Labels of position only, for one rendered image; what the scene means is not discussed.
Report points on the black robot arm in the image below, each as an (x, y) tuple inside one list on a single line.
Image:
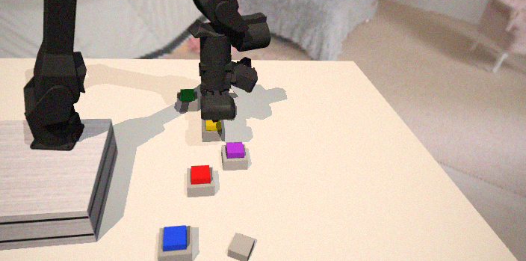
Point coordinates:
[(59, 72)]

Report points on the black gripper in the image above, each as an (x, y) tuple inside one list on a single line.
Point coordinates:
[(215, 102)]

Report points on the blue button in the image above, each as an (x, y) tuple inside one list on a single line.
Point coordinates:
[(175, 243)]

